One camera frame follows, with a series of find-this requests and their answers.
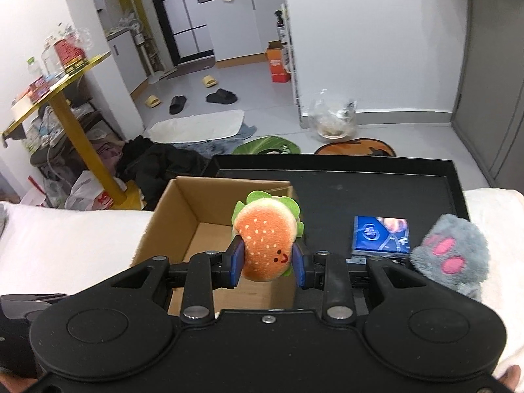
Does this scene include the blue and white tissue packet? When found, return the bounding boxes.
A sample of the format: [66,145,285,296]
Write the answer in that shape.
[350,215,412,260]

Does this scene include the grey paw plush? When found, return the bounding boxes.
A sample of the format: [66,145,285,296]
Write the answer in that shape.
[409,213,491,300]

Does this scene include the cluttered black shelf rack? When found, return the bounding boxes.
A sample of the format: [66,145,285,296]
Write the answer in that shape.
[22,98,123,197]

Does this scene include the white floor mat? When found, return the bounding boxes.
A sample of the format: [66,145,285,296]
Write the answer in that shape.
[147,109,245,145]

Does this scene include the clear plastic bag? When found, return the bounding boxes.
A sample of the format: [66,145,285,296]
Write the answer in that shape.
[308,89,358,140]

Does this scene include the black jacket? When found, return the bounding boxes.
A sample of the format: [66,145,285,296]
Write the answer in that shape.
[116,135,222,211]

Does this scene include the yellow round table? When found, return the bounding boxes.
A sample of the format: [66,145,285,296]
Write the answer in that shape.
[2,51,142,207]

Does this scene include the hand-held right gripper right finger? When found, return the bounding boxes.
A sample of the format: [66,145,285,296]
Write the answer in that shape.
[292,241,426,323]

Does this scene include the white red-print plastic bag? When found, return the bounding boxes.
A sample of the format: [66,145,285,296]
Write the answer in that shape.
[65,170,121,210]

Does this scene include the orange cardboard box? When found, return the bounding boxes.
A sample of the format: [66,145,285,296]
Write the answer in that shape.
[265,42,290,83]

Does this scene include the green leaf rug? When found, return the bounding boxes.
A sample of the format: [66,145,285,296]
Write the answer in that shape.
[231,137,301,155]

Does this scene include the orange pumpkin rug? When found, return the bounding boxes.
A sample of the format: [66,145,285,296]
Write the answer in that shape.
[314,137,397,157]

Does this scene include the white kitchen cabinet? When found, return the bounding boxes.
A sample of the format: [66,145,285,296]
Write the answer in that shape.
[197,0,285,64]

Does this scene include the white refrigerator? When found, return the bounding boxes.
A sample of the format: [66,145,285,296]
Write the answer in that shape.
[153,0,215,68]

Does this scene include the black tray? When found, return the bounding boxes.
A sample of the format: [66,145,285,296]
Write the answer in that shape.
[200,155,471,308]

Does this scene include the burger plush toy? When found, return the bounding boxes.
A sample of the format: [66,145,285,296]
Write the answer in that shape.
[231,190,306,283]

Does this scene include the grey wardrobe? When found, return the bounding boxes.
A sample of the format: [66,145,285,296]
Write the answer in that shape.
[450,0,524,189]

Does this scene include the white storage rack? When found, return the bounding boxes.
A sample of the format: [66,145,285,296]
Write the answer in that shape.
[275,3,308,127]

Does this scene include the blue fluffy rug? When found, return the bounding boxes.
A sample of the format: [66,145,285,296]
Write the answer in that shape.
[172,123,258,158]

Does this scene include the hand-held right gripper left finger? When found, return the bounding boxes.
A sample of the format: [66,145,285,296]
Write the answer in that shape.
[108,239,246,324]

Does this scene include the red box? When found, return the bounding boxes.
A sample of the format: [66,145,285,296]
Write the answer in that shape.
[54,38,86,74]

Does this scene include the grey doormat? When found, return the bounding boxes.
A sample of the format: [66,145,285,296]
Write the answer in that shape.
[166,59,215,80]

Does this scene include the small red boxes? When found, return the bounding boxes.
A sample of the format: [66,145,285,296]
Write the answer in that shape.
[28,76,52,99]

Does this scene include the green-capped plastic bottle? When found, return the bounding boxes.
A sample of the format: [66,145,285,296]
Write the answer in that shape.
[27,58,44,83]

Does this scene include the glass jar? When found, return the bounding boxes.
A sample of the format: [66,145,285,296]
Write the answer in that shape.
[41,37,64,76]

